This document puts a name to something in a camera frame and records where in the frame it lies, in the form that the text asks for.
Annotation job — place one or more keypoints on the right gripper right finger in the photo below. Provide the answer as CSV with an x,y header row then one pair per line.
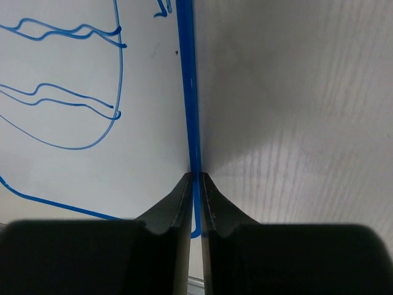
x,y
243,256

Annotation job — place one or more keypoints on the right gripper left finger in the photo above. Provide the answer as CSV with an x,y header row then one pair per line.
x,y
145,255

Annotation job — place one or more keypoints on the blue-framed small whiteboard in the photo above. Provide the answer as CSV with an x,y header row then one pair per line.
x,y
93,116

